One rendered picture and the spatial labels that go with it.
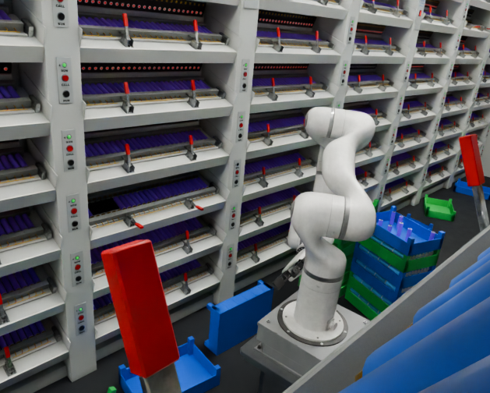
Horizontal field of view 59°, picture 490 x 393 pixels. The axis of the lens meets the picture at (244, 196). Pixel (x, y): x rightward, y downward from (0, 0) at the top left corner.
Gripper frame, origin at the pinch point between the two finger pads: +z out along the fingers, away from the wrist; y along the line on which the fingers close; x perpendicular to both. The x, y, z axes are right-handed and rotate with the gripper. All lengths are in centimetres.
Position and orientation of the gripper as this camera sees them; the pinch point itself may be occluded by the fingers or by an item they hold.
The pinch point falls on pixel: (284, 278)
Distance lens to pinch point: 146.1
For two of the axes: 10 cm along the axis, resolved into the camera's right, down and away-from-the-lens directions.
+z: -5.6, 3.9, -7.3
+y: -4.9, 5.6, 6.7
